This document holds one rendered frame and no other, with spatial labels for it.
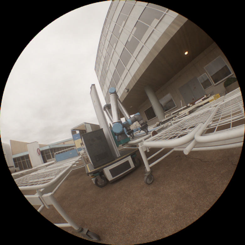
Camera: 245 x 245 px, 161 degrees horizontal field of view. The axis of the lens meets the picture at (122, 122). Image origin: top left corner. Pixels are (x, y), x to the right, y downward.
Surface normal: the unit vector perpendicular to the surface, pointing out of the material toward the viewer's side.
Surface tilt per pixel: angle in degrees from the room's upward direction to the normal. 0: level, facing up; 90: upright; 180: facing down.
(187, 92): 90
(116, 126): 95
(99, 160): 90
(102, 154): 90
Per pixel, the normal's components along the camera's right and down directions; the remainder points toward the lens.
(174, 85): -0.87, 0.29
